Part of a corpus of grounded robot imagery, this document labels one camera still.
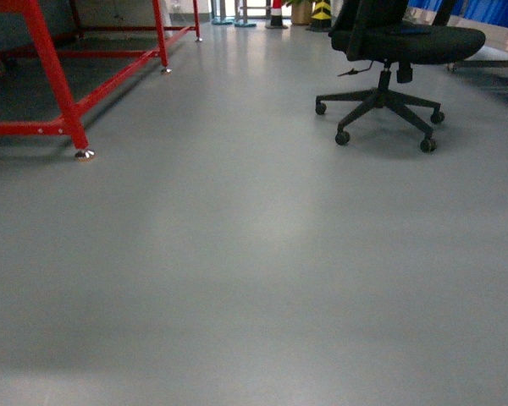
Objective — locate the red metal frame table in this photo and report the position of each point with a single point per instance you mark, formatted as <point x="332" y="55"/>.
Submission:
<point x="65" y="96"/>

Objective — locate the yellow black striped bollard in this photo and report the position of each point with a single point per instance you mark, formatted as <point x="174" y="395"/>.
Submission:
<point x="321" y="20"/>

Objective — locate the black office chair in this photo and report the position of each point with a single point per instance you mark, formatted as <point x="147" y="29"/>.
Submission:
<point x="376" y="31"/>

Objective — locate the red white traffic cone left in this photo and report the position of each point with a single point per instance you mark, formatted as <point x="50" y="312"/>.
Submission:
<point x="276" y="21"/>

